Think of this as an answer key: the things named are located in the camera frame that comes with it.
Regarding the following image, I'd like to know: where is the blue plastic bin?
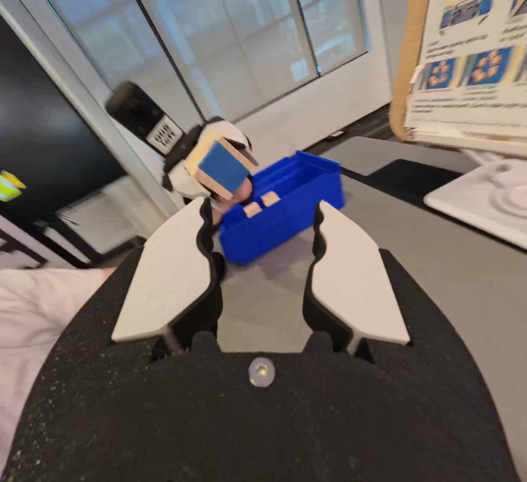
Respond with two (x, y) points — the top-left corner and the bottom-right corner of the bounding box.
(218, 150), (346, 265)

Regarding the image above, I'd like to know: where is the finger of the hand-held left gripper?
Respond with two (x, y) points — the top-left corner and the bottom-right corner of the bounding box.
(204, 117), (253, 152)
(165, 163), (215, 201)

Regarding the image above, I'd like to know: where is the black display on stand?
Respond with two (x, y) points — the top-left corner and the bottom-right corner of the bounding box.
(0, 17), (145, 270)

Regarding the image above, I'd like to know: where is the frosted glass window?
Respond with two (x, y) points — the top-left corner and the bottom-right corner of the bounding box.
(14, 0), (371, 122)

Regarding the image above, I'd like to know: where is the white tablet stand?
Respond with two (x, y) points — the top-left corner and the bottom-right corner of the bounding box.
(414, 128), (527, 251)

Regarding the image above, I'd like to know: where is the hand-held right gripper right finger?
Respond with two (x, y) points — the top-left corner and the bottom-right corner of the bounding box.
(302, 200), (411, 357)

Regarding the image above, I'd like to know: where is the wooden backing board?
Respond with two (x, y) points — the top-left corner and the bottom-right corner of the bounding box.
(389, 0), (527, 157)

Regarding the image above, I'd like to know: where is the black mat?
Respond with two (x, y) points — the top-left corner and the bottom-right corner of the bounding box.
(368, 159), (464, 207)

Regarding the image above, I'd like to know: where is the person's left hand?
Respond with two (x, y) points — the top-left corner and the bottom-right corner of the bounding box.
(212, 177), (253, 225)

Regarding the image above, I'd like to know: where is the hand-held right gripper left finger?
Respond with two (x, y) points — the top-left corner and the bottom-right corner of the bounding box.
(110, 196), (224, 356)

